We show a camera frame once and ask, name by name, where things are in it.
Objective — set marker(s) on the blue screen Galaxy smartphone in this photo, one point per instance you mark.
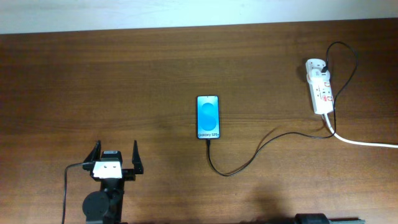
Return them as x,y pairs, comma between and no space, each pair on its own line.
208,117

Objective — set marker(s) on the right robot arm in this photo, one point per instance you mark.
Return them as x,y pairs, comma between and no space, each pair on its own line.
320,218

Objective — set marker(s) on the white power strip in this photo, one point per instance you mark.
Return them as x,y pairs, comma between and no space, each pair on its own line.
321,93

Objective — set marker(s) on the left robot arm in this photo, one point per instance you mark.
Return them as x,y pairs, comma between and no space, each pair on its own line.
105,205

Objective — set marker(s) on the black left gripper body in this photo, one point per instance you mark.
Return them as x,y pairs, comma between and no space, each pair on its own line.
127,174

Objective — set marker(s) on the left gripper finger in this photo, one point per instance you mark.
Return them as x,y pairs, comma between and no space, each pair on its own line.
95,153
136,160

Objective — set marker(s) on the white USB charger adapter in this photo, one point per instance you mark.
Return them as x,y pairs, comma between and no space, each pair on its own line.
316,76

